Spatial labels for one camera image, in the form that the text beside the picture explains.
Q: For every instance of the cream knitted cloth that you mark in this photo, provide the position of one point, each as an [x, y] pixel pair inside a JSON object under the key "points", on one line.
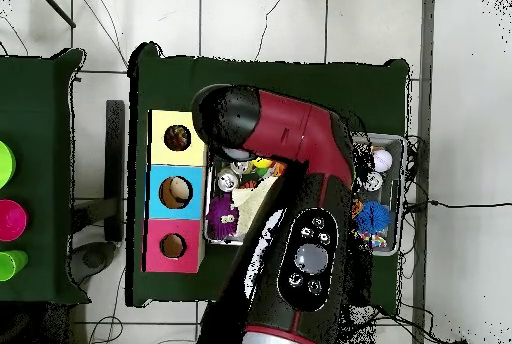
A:
{"points": [[250, 204]]}

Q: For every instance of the purple spiky ball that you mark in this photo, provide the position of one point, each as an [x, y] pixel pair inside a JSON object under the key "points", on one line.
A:
{"points": [[222, 218]]}

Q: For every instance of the colourful wrapper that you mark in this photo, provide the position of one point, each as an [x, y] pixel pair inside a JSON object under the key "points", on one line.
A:
{"points": [[177, 137]]}

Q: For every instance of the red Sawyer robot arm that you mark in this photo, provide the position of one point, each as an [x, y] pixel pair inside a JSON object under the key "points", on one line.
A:
{"points": [[296, 128]]}

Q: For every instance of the wooden box with three holes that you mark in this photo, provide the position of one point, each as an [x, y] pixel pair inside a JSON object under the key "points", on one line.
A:
{"points": [[176, 158]]}

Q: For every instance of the yellow smooth ball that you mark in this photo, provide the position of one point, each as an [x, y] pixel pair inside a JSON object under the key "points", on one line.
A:
{"points": [[262, 162]]}

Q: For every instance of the silver drink can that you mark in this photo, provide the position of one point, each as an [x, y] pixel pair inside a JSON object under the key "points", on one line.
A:
{"points": [[373, 181], [227, 180]]}

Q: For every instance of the blue spiky ball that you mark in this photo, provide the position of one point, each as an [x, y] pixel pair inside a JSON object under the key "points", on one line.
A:
{"points": [[374, 218]]}

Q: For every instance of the small white baseball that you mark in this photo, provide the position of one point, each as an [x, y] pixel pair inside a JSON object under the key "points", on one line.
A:
{"points": [[382, 160]]}

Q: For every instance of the dark green table cloth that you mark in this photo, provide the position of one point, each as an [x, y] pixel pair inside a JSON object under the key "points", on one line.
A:
{"points": [[360, 92], [36, 100]]}

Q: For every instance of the black upright panel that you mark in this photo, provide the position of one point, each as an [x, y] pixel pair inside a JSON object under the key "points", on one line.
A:
{"points": [[114, 168]]}

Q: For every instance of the grey stand foot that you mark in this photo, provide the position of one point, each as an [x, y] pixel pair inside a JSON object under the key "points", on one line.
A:
{"points": [[90, 258]]}

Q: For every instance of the pink plastic cup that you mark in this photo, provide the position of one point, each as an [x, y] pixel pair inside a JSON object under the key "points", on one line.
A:
{"points": [[12, 220]]}

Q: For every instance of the neon green plastic cup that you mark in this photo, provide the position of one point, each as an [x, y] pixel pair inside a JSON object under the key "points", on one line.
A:
{"points": [[10, 266], [6, 166]]}

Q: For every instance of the black pole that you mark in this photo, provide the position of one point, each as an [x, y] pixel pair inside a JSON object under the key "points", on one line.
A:
{"points": [[56, 8]]}

